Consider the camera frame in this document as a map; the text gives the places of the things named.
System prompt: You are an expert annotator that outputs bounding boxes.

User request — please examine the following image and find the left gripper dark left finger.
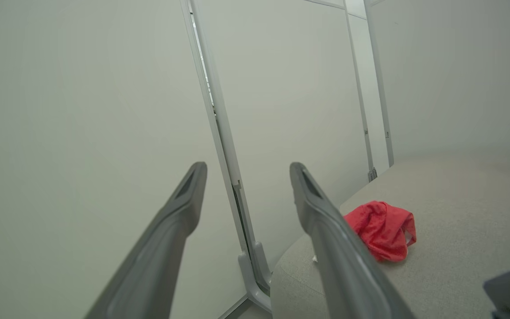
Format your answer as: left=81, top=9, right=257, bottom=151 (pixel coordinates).
left=84, top=161, right=208, bottom=319

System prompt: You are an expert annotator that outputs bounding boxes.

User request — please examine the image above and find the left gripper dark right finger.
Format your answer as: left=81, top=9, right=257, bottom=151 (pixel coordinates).
left=289, top=162, right=416, bottom=319

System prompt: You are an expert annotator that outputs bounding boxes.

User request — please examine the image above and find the red garment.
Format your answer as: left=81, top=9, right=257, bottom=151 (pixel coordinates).
left=343, top=200, right=417, bottom=263

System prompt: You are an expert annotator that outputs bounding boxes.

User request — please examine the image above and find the grey fabric sofa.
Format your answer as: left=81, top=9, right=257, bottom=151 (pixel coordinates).
left=270, top=154, right=510, bottom=319

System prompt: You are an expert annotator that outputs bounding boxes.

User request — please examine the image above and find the grey partition post with foot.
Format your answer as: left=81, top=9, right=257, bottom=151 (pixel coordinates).
left=179, top=0, right=274, bottom=313

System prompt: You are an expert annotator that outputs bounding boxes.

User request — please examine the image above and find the slim grey partition post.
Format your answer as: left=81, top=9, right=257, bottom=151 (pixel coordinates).
left=343, top=0, right=394, bottom=183

